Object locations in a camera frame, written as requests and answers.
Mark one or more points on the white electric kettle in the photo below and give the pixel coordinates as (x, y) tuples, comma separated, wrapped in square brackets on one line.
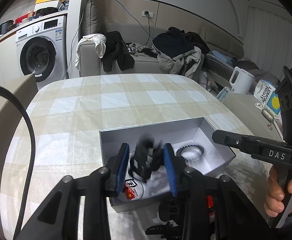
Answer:
[(241, 81)]

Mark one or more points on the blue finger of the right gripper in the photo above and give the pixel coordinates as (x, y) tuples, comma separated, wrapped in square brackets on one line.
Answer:
[(245, 143)]

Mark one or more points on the grey sofa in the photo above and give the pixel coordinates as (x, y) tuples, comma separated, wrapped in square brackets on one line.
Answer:
[(216, 39)]

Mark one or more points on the pile of dark clothes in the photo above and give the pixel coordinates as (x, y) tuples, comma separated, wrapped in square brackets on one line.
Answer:
[(180, 52)]

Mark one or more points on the grey striped cushion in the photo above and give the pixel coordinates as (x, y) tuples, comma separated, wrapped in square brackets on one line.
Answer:
[(91, 20)]

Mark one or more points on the yellow cardboard box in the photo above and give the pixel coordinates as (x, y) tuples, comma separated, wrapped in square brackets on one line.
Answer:
[(42, 4)]

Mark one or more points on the wall power outlet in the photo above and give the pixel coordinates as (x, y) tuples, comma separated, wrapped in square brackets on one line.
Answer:
[(147, 14)]

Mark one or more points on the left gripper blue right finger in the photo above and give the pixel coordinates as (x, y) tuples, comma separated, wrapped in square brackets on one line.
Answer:
[(234, 214)]

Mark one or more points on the black long hair clip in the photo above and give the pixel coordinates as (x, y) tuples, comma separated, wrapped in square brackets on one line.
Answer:
[(165, 231)]

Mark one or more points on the black hair claw clip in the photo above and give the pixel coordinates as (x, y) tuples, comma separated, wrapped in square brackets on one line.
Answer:
[(147, 158)]

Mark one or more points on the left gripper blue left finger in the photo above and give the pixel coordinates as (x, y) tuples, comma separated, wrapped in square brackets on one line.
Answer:
[(57, 216)]

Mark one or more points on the person's right hand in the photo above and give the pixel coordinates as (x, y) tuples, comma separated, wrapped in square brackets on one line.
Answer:
[(275, 195)]

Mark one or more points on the red China pin badge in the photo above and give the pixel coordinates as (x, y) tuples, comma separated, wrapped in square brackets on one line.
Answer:
[(210, 204)]

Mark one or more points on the white front-load washing machine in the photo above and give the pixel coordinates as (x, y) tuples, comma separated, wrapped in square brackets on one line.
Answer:
[(41, 50)]

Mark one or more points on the white cloth on sofa arm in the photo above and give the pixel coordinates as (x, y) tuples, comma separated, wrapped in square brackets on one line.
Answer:
[(90, 49)]

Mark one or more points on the beige chair left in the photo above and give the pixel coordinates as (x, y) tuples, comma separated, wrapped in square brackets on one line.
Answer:
[(25, 89)]

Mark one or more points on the grey open cardboard box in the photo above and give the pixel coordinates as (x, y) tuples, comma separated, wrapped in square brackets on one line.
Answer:
[(190, 139)]

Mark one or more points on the white round pin badge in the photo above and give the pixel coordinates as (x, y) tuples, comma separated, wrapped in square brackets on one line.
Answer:
[(133, 190)]

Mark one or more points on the black garment on sofa arm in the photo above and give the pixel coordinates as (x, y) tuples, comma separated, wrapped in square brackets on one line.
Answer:
[(116, 50)]

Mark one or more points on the white kitchen cabinets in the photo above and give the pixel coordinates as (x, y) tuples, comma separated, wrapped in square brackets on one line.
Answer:
[(9, 65)]

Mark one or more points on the lemon drink carton box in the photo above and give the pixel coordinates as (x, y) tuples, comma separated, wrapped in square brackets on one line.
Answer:
[(265, 94)]

